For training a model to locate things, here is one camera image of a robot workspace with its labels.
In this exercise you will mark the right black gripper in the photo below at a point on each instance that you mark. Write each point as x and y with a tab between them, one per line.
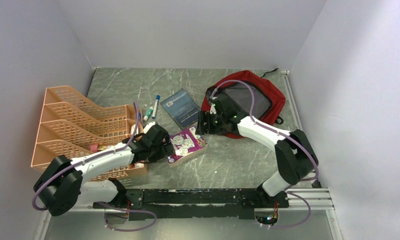
203	118

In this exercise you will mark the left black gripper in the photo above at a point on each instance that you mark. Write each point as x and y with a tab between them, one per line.
166	149

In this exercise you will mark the purple sticker book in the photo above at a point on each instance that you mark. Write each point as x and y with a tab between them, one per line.
187	144

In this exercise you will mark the red student backpack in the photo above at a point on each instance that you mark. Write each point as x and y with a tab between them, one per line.
247	88

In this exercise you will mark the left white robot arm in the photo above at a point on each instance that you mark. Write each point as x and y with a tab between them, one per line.
67	183

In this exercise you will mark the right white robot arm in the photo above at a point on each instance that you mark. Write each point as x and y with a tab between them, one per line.
294	155

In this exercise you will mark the dark blue notebook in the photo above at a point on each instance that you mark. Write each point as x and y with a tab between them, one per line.
181	108

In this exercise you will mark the blue tipped white marker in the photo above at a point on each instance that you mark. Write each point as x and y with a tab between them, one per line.
154	113

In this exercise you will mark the orange plastic file organizer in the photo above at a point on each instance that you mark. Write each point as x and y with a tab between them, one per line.
70	123

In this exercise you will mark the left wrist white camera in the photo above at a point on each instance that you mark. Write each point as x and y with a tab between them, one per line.
148	126

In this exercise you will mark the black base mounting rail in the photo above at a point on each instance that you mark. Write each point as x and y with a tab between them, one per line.
197	203

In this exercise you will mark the aluminium frame rail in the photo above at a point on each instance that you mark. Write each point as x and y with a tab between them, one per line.
300	199

